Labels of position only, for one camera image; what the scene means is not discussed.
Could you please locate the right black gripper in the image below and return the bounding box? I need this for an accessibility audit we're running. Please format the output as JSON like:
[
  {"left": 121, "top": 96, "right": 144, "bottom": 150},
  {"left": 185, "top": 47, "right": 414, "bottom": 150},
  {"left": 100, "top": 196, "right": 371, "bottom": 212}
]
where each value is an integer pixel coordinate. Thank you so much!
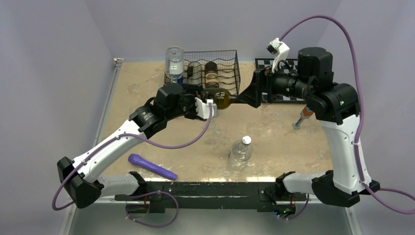
[{"left": 237, "top": 59, "right": 314, "bottom": 107}]

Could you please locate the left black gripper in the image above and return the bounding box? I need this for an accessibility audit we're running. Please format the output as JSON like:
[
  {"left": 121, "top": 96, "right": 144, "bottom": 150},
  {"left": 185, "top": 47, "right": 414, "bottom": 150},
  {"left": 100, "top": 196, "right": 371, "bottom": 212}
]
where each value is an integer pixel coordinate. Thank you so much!
[{"left": 165, "top": 84, "right": 203, "bottom": 121}]

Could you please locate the dark green wine bottle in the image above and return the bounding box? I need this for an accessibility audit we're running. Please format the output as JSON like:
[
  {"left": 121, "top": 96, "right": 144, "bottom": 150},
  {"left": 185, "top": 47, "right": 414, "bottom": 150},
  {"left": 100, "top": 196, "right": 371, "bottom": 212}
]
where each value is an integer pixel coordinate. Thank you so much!
[{"left": 213, "top": 88, "right": 242, "bottom": 110}]

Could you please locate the olive green wine bottle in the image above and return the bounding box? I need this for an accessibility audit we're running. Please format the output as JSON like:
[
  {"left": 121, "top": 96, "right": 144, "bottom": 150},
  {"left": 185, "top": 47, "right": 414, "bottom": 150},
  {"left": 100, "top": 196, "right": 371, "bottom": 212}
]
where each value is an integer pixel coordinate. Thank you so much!
[{"left": 205, "top": 62, "right": 219, "bottom": 88}]

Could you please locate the clear bottle white cap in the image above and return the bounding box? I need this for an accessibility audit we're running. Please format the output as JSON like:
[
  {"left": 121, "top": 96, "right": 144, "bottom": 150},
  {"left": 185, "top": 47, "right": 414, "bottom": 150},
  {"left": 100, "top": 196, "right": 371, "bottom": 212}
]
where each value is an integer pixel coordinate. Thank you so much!
[
  {"left": 165, "top": 46, "right": 184, "bottom": 83},
  {"left": 228, "top": 136, "right": 253, "bottom": 171}
]

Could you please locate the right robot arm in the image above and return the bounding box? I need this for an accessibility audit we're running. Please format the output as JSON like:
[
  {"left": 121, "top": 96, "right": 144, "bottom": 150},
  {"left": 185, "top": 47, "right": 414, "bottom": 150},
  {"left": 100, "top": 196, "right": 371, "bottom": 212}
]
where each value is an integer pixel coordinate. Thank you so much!
[{"left": 237, "top": 47, "right": 380, "bottom": 208}]

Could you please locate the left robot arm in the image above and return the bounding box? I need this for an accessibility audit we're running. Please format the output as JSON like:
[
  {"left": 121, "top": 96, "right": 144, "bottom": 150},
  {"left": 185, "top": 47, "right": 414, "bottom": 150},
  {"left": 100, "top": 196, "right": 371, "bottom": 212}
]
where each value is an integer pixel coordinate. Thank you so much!
[{"left": 52, "top": 83, "right": 218, "bottom": 211}]

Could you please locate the black white chessboard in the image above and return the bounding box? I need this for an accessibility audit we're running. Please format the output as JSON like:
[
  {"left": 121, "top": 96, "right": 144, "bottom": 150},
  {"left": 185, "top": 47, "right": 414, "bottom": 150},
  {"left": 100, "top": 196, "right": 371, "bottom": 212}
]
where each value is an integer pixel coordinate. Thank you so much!
[{"left": 255, "top": 58, "right": 306, "bottom": 104}]

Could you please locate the purple flashlight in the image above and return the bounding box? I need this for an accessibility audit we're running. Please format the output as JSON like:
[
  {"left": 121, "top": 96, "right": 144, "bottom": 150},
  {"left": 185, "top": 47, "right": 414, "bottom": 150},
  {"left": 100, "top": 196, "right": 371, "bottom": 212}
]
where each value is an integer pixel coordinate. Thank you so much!
[{"left": 128, "top": 154, "right": 177, "bottom": 181}]

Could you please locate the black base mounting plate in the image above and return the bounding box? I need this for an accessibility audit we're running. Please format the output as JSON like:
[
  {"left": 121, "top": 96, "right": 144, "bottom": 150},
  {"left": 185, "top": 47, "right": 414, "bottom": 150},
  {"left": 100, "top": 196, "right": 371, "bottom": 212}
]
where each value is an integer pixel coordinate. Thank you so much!
[{"left": 115, "top": 180, "right": 306, "bottom": 213}]

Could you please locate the black wire wine rack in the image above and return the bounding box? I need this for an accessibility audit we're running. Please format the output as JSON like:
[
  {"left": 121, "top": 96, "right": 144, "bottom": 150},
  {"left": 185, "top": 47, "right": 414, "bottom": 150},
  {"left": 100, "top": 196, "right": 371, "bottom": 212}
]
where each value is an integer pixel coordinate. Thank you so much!
[{"left": 183, "top": 50, "right": 240, "bottom": 95}]

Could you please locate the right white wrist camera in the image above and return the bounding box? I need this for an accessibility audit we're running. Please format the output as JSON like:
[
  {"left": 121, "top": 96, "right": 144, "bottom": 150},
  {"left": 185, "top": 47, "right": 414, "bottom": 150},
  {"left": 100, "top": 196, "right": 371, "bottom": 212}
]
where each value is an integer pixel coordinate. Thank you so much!
[{"left": 266, "top": 38, "right": 290, "bottom": 73}]

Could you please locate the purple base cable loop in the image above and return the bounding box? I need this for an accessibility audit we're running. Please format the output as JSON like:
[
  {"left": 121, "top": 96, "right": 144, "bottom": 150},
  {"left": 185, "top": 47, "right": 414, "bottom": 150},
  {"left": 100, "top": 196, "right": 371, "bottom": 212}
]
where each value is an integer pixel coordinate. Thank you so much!
[{"left": 125, "top": 190, "right": 180, "bottom": 228}]

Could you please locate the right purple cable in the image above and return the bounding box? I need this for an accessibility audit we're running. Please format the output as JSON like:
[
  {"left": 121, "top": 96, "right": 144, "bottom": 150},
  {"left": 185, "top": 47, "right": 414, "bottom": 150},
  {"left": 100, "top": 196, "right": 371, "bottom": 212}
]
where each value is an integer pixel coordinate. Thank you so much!
[{"left": 278, "top": 15, "right": 415, "bottom": 215}]

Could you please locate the aluminium frame rail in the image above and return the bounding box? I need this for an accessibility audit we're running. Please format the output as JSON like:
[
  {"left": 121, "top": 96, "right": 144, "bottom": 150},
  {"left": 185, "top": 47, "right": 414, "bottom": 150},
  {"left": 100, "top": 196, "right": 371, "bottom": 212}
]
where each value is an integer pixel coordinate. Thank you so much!
[{"left": 60, "top": 61, "right": 362, "bottom": 235}]

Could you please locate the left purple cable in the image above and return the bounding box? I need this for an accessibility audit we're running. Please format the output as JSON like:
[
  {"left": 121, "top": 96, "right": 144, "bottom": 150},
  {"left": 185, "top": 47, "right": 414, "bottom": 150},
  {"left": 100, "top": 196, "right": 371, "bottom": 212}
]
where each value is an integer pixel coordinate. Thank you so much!
[{"left": 51, "top": 102, "right": 214, "bottom": 212}]

